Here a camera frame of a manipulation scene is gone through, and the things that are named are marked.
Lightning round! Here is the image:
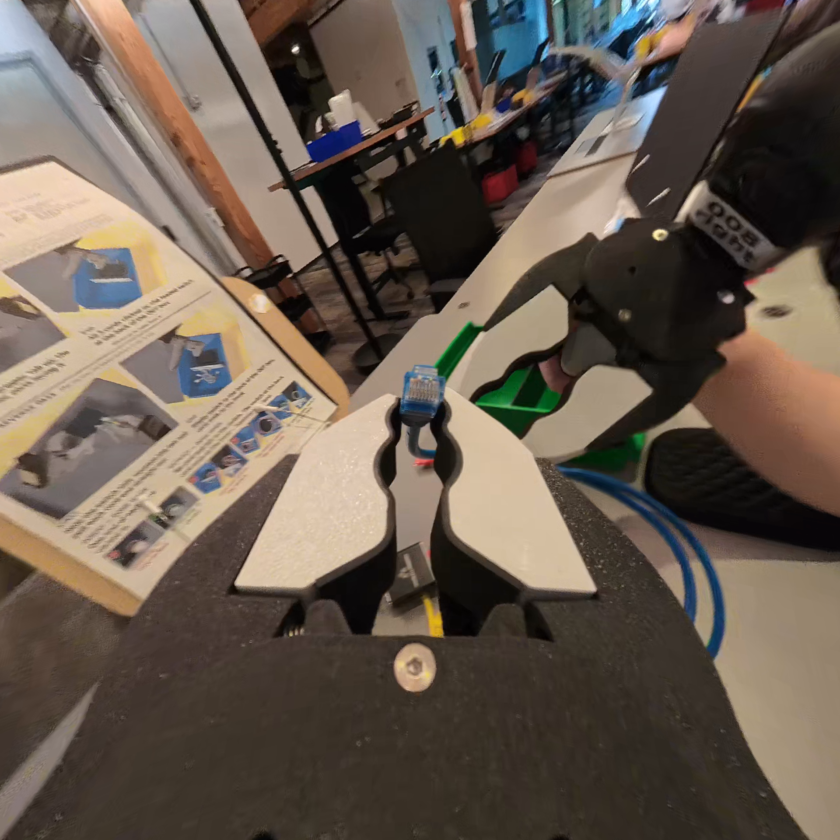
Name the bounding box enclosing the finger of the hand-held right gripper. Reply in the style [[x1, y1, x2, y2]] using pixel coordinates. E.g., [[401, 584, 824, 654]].
[[469, 238, 595, 403], [517, 366, 657, 462]]

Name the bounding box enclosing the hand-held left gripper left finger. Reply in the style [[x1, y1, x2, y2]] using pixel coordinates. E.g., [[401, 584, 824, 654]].
[[234, 395, 399, 599]]

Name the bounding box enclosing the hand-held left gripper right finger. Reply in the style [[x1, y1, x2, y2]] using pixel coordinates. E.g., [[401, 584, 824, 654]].
[[430, 388, 599, 599]]

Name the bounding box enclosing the black ethernet splitter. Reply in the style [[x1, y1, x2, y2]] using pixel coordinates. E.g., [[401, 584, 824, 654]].
[[386, 541, 438, 606]]

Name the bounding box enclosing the blue ethernet cable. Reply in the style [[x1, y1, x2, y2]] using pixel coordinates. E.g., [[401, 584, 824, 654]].
[[399, 364, 727, 660]]

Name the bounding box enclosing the person's right forearm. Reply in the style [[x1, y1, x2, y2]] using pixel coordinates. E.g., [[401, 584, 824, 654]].
[[692, 327, 840, 517]]

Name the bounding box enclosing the person's right hand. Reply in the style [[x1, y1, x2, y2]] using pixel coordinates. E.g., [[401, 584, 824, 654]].
[[539, 357, 581, 396]]

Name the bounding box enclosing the green plastic bin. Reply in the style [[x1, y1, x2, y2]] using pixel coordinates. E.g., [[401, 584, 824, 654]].
[[433, 320, 648, 472]]

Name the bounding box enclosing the black office chair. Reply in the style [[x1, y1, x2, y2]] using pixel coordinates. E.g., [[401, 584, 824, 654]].
[[382, 141, 501, 309]]

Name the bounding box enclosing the red storage bin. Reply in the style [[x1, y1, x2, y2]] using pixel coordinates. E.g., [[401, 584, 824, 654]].
[[481, 164, 521, 206]]

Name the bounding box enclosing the black pole stand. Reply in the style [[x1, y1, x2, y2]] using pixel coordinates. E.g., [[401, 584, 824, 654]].
[[189, 0, 404, 375]]

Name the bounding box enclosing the black cushioned wrist rest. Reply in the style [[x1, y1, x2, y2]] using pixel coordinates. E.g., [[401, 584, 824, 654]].
[[644, 427, 840, 553]]

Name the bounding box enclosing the instruction sheet on board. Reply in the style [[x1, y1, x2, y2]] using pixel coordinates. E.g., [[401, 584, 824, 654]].
[[0, 155, 353, 619]]

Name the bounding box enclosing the blue storage bin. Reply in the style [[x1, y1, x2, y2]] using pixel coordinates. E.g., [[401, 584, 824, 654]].
[[305, 120, 364, 164]]

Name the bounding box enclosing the wooden top table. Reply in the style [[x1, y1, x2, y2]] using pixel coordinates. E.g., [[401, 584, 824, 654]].
[[268, 107, 439, 322]]

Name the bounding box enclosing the black wire rack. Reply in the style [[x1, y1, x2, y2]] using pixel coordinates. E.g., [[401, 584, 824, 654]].
[[233, 255, 333, 353]]

